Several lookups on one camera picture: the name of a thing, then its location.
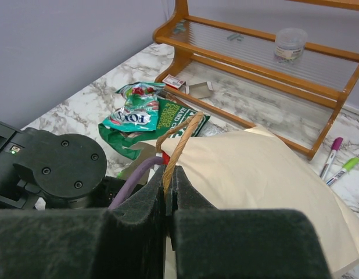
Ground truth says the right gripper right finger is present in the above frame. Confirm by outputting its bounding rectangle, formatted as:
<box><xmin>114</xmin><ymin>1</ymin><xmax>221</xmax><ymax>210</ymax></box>
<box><xmin>171</xmin><ymin>167</ymin><xmax>331</xmax><ymax>278</ymax></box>

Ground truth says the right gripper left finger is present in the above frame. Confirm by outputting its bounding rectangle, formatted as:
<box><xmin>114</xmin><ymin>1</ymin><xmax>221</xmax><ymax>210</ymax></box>
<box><xmin>0</xmin><ymin>167</ymin><xmax>165</xmax><ymax>278</ymax></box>

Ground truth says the beige paper bag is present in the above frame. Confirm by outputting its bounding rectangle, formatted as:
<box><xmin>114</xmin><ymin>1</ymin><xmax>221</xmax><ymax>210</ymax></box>
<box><xmin>130</xmin><ymin>112</ymin><xmax>359</xmax><ymax>279</ymax></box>

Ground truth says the green snack packet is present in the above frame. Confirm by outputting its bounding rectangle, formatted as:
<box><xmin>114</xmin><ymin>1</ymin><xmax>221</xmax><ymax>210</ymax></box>
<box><xmin>98</xmin><ymin>98</ymin><xmax>197</xmax><ymax>160</ymax></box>

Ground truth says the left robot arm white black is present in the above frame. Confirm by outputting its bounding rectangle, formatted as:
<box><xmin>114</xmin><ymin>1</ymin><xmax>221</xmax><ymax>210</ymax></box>
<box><xmin>0</xmin><ymin>121</ymin><xmax>125</xmax><ymax>209</ymax></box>

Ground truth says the red orange snack packet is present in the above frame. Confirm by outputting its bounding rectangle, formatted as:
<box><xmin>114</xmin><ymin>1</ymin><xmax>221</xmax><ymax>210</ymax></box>
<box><xmin>161</xmin><ymin>151</ymin><xmax>170</xmax><ymax>165</ymax></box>

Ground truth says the green capped marker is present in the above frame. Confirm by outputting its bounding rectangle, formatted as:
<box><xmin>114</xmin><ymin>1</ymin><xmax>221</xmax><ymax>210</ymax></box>
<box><xmin>326</xmin><ymin>157</ymin><xmax>359</xmax><ymax>187</ymax></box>

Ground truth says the purple capped marker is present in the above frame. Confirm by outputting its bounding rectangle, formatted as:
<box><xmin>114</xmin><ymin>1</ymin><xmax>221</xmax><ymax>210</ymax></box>
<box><xmin>319</xmin><ymin>137</ymin><xmax>343</xmax><ymax>180</ymax></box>

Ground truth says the small red white box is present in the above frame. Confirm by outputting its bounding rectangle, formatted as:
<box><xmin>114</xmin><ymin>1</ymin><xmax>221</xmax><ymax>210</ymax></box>
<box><xmin>163</xmin><ymin>74</ymin><xmax>186</xmax><ymax>90</ymax></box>

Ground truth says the wooden orange shelf rack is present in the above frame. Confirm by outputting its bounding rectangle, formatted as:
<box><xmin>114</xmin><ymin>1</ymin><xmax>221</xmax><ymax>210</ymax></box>
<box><xmin>153</xmin><ymin>1</ymin><xmax>359</xmax><ymax>159</ymax></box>

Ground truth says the clear plastic jar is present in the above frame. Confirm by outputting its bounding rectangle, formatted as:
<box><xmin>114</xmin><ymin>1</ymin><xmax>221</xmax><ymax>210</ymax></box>
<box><xmin>274</xmin><ymin>27</ymin><xmax>308</xmax><ymax>64</ymax></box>

